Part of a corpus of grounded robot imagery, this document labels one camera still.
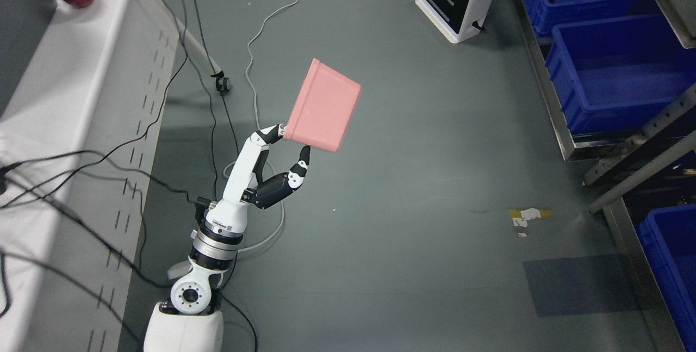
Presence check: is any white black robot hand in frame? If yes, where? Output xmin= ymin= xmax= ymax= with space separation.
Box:
xmin=217 ymin=124 xmax=311 ymax=209

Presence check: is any pink plastic storage box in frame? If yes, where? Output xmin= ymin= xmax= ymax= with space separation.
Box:
xmin=283 ymin=58 xmax=362 ymax=153

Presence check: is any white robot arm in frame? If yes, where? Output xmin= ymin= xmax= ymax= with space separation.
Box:
xmin=142 ymin=198 xmax=248 ymax=351

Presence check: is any steel shelf rack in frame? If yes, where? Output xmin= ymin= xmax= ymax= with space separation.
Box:
xmin=512 ymin=0 xmax=694 ymax=351

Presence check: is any white perforated table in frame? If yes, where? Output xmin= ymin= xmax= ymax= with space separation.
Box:
xmin=2 ymin=0 xmax=181 ymax=351

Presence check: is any blue bin middle right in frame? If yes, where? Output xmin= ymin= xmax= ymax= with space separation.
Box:
xmin=546 ymin=15 xmax=695 ymax=135

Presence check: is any blue bin bottom right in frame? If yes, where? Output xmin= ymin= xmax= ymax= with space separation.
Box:
xmin=636 ymin=204 xmax=695 ymax=351

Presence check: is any white cable on floor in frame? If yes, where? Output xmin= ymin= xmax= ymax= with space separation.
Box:
xmin=223 ymin=0 xmax=309 ymax=253

